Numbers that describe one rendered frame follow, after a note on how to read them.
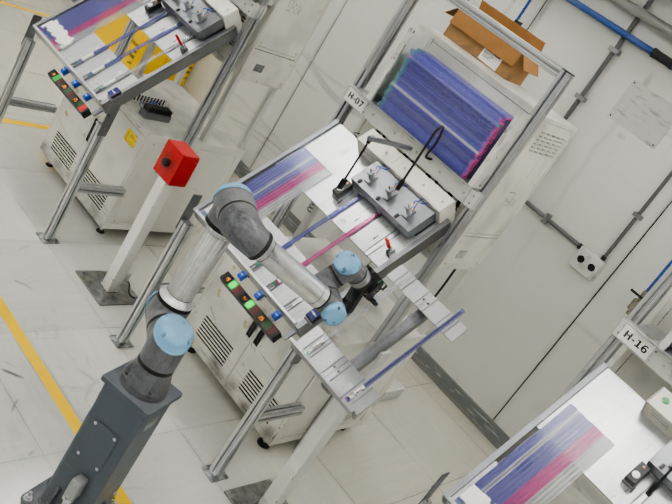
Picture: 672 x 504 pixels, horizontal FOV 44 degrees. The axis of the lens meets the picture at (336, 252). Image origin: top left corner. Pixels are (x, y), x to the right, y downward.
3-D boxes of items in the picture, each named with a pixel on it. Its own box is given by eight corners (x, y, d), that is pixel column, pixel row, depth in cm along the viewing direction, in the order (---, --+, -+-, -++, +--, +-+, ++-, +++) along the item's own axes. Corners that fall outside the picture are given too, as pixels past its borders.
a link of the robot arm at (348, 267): (326, 257, 257) (350, 243, 256) (337, 270, 266) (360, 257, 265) (336, 278, 253) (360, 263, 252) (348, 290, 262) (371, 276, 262)
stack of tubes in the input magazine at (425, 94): (463, 179, 305) (506, 117, 295) (375, 104, 329) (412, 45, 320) (479, 182, 315) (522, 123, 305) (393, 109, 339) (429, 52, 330)
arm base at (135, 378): (147, 409, 241) (162, 384, 237) (109, 376, 244) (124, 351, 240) (176, 392, 254) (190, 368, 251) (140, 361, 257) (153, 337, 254)
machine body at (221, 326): (261, 456, 342) (338, 344, 320) (173, 341, 376) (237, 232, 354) (354, 433, 394) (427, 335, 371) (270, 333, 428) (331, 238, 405)
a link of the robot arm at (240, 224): (244, 213, 220) (358, 312, 246) (239, 194, 229) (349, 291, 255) (213, 241, 222) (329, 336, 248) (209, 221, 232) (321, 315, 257)
